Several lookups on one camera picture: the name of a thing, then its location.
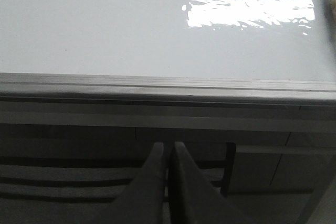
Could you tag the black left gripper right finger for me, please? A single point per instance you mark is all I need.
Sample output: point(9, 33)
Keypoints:
point(192, 198)

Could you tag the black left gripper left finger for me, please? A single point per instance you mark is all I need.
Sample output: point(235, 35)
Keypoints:
point(142, 200)

